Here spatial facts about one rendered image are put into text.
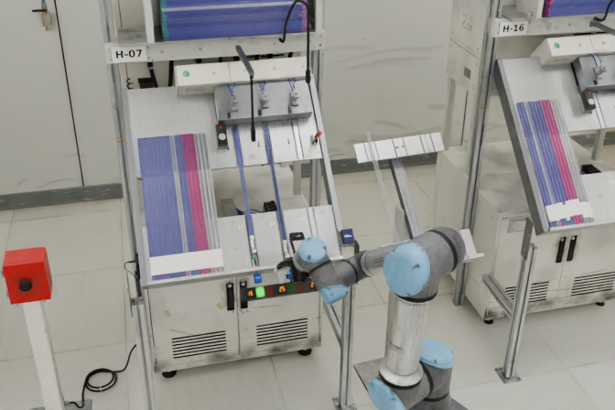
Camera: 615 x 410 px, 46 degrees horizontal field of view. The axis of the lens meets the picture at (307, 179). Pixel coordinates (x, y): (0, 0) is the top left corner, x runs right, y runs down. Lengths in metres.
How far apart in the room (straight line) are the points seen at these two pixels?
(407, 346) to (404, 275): 0.23
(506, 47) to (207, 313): 1.64
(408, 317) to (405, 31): 2.83
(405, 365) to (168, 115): 1.25
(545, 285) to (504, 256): 0.30
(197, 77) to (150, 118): 0.22
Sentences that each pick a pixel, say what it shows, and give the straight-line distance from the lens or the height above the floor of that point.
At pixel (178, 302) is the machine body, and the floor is 0.40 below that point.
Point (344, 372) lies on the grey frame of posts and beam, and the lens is 2.87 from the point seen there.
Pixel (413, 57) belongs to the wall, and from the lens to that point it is 4.51.
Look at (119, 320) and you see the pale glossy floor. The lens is 3.49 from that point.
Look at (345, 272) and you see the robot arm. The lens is 2.08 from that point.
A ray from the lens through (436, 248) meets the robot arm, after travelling 1.75.
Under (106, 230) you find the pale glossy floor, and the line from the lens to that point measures 4.18.
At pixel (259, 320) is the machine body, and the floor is 0.25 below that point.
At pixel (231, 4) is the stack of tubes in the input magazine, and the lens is 2.55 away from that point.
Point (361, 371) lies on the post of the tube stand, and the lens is 3.14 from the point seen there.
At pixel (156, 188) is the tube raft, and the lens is 2.52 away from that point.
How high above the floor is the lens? 2.13
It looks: 28 degrees down
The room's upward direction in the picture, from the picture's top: straight up
